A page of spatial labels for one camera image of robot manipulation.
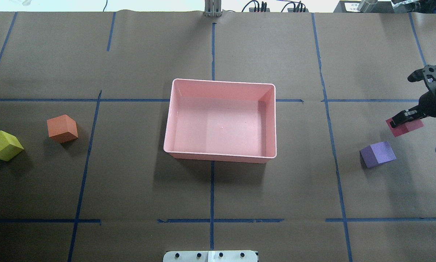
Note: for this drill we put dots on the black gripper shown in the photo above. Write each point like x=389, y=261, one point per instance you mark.
x=435, y=103

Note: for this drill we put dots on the aluminium frame post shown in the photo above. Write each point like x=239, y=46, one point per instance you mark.
x=212, y=8

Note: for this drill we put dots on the yellow foam block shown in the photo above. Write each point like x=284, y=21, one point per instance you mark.
x=9, y=146

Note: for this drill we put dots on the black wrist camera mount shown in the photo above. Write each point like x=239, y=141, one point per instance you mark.
x=426, y=74

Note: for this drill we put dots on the pink foam block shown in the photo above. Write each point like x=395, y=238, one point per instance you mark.
x=404, y=128

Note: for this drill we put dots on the pink plastic bin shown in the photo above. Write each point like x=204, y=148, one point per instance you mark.
x=221, y=121

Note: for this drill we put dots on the purple foam block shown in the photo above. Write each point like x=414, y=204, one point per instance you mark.
x=377, y=154

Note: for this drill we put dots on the silver metal cylinder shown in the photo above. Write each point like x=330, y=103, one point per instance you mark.
x=366, y=6

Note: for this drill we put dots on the orange foam block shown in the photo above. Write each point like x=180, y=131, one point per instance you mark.
x=62, y=129

